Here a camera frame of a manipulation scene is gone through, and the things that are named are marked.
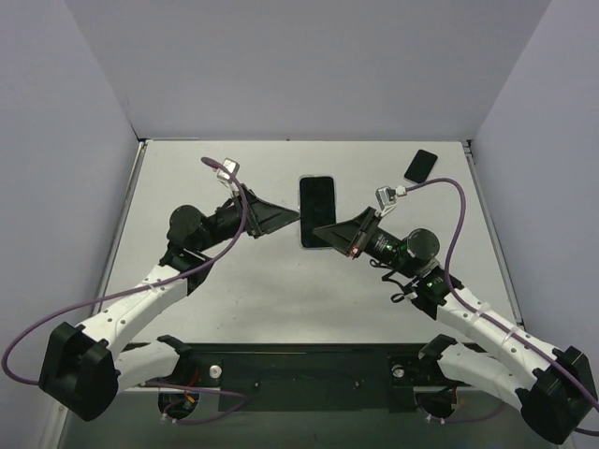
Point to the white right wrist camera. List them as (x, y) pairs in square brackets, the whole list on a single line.
[(387, 200)]

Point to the black smartphone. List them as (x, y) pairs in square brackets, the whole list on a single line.
[(420, 167), (317, 207)]

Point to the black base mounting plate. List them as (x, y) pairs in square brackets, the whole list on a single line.
[(314, 377)]

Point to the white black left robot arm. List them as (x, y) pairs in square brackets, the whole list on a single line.
[(88, 365)]

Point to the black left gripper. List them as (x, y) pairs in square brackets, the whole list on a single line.
[(250, 212)]

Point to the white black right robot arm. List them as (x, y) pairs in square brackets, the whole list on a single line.
[(553, 389)]

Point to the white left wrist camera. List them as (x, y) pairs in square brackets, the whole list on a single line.
[(229, 169)]

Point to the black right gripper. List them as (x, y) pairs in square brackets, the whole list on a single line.
[(363, 232)]

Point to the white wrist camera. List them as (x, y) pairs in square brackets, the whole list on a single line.
[(229, 169), (387, 200)]

